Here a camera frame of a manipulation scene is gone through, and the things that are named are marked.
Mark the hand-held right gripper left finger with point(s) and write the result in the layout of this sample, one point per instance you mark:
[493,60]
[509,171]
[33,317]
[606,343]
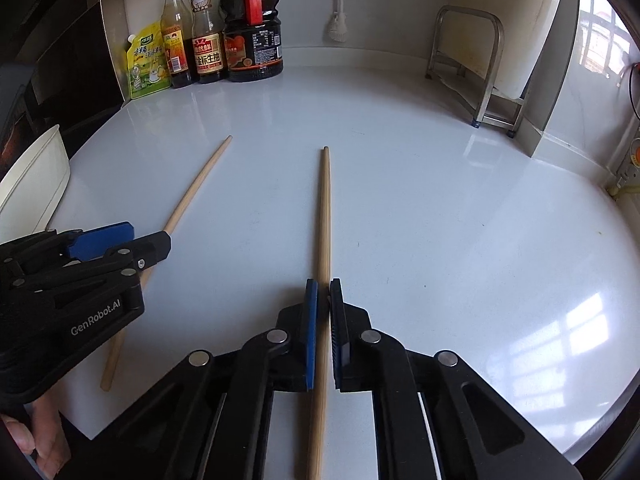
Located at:
[310,335]

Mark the cream cutting board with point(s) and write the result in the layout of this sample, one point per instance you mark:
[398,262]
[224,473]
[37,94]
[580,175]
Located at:
[525,35]

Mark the window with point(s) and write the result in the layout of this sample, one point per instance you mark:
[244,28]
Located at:
[602,30]

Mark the stainless steel rack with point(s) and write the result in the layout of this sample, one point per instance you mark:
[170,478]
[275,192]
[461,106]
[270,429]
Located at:
[492,110]

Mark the yellow green seasoning pouch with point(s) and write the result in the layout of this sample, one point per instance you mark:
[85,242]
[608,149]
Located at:
[147,70]

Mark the white round plastic basin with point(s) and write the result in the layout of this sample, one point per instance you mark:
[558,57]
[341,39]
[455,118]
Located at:
[30,180]

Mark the bamboo chopstick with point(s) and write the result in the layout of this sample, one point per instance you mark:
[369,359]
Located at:
[324,220]
[200,185]

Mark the clear soy sauce bottle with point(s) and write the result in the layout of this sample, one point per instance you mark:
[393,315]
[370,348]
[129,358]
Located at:
[207,45]

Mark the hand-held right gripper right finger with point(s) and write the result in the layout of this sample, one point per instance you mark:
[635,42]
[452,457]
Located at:
[337,335]

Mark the person's left hand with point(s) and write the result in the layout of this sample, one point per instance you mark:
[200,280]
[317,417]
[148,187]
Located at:
[45,435]

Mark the yellow cap vinegar bottle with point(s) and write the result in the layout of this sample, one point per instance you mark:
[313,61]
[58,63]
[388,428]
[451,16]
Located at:
[177,50]

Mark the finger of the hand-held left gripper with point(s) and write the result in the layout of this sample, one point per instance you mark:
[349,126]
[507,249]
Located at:
[102,240]
[150,250]

